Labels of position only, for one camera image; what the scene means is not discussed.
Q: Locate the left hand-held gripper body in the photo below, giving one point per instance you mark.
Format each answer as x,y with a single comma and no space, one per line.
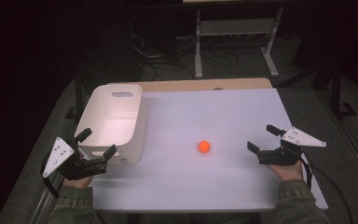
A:
56,155

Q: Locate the orange ball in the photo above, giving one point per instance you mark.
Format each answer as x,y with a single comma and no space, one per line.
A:
203,146

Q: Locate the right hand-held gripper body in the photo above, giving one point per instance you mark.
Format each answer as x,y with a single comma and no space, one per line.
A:
281,155

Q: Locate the person's left hand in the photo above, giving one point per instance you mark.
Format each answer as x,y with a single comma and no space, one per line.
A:
77,182

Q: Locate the metal floor rail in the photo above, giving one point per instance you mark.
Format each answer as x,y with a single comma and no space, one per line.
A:
351,143
43,202

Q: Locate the white table board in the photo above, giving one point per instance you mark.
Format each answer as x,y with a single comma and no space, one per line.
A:
192,180

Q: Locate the person's right hand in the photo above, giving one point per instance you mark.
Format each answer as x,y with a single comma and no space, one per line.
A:
287,172

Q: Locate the wooden table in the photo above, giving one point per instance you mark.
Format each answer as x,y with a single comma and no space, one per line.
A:
199,84

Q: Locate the dark metal stand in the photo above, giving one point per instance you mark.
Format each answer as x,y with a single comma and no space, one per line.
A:
79,93
338,93

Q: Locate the white plastic bin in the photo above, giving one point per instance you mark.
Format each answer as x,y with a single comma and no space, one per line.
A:
115,118

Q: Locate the grey metal stand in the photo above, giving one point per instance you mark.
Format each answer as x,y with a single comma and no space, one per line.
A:
236,27

